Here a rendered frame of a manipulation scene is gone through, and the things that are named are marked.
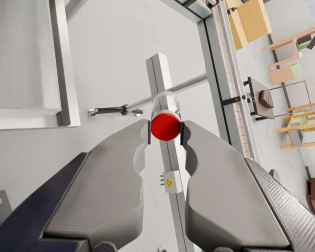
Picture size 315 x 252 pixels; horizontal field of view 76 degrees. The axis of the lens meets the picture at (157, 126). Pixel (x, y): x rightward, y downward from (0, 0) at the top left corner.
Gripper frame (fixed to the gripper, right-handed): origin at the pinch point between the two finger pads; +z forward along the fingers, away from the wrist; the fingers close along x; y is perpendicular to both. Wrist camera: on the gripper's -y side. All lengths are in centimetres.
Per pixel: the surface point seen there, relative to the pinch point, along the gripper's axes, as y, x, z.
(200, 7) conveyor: -10, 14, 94
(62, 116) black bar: 10.8, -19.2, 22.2
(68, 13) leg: -7, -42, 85
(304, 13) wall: -21, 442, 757
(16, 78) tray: 3.9, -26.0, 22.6
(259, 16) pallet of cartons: -8, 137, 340
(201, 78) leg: 23, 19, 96
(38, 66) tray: 2.7, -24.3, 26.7
